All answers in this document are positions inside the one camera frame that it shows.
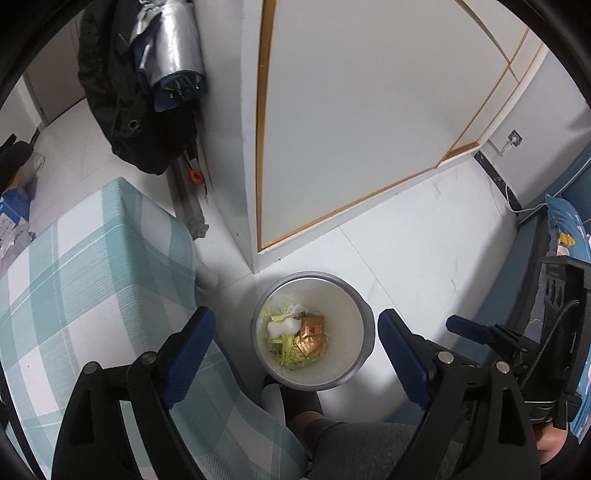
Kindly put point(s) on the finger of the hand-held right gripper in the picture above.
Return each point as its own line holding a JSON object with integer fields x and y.
{"x": 468, "y": 328}

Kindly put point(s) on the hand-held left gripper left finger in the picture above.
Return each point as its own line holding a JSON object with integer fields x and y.
{"x": 191, "y": 355}

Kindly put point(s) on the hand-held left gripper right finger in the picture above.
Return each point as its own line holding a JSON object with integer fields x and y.
{"x": 399, "y": 360}

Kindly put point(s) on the white round trash bin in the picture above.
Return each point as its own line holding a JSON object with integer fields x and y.
{"x": 344, "y": 323}

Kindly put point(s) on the plain gold sachet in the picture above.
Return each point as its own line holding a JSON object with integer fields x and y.
{"x": 311, "y": 348}

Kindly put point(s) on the gold sachet with red dot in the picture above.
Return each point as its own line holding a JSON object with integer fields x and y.
{"x": 314, "y": 327}

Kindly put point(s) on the fluffy white tissue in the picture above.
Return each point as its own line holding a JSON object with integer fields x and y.
{"x": 281, "y": 327}

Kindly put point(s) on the yellow packet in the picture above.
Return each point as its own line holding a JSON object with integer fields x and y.
{"x": 288, "y": 353}

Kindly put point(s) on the person's right forearm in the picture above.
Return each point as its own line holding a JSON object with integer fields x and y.
{"x": 571, "y": 451}

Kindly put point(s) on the person's right hand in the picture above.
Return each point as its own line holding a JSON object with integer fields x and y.
{"x": 551, "y": 434}

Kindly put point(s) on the white table leg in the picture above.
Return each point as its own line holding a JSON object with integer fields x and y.
{"x": 207, "y": 274}

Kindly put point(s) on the blue upholstered bed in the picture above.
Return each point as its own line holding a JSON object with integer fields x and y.
{"x": 528, "y": 258}

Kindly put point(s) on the person's white sock foot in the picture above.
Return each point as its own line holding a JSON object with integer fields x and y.
{"x": 273, "y": 399}

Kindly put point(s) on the person's grey trouser leg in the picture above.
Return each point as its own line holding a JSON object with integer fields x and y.
{"x": 360, "y": 447}

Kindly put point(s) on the blue printed pillow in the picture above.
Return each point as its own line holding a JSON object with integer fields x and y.
{"x": 570, "y": 226}

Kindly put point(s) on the teal white checkered tablecloth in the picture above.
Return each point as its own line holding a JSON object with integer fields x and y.
{"x": 92, "y": 277}

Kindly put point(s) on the small orange object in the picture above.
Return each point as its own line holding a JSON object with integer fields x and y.
{"x": 196, "y": 177}

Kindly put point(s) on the blue cardboard box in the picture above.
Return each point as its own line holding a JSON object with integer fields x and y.
{"x": 14, "y": 205}

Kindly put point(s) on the white wardrobe with wood trim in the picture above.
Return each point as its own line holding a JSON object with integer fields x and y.
{"x": 369, "y": 115}

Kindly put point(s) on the translucent plastic bag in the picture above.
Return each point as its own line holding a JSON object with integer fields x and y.
{"x": 34, "y": 168}

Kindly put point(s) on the pile of black clothes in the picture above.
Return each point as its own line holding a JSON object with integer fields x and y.
{"x": 11, "y": 161}

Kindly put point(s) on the black hanging jacket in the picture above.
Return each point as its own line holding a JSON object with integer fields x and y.
{"x": 115, "y": 92}

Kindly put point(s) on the grey brown door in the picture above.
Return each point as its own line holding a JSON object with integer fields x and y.
{"x": 55, "y": 78}

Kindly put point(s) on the silver blue folded umbrella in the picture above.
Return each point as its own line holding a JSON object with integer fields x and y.
{"x": 171, "y": 46}

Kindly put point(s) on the wall socket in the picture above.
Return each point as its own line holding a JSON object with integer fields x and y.
{"x": 514, "y": 139}

